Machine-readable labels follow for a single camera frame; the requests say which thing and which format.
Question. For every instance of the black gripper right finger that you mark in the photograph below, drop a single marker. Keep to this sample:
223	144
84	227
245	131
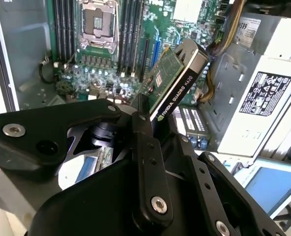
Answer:
209	186

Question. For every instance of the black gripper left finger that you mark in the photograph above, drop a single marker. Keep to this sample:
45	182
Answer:
25	142

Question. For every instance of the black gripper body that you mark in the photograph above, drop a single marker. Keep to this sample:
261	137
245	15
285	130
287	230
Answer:
94	209

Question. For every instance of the Nvidia Quadro graphics card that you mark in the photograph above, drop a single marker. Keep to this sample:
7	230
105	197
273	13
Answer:
177	91

